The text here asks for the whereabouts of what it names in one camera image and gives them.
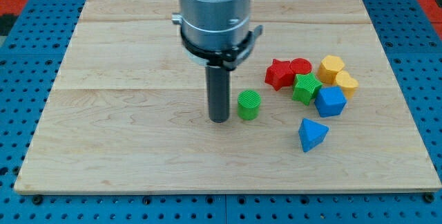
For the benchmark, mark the green cylinder block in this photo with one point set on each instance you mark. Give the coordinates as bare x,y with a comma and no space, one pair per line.
249,104

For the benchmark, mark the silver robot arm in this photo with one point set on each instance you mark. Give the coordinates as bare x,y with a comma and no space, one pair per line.
216,35

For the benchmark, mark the red star block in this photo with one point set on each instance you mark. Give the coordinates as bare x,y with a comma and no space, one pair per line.
279,74

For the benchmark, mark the yellow heart block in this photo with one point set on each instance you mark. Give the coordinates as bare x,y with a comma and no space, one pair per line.
347,84

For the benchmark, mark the red cylinder block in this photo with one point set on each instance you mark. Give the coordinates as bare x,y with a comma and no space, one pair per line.
300,66

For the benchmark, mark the black clamp ring mount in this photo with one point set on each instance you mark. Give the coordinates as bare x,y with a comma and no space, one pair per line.
228,59

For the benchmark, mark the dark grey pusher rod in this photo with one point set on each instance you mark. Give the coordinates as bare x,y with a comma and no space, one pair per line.
218,93

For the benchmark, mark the green star block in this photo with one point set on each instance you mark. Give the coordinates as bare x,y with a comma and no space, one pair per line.
306,88

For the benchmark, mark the yellow hexagon block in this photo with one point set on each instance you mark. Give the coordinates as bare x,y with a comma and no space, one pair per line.
329,67

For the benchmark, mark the blue triangle block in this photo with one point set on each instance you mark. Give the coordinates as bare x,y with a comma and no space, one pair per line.
311,134

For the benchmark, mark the wooden board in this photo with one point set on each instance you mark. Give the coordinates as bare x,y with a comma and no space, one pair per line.
127,112

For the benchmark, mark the blue cube block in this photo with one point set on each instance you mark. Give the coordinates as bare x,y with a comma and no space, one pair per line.
330,101

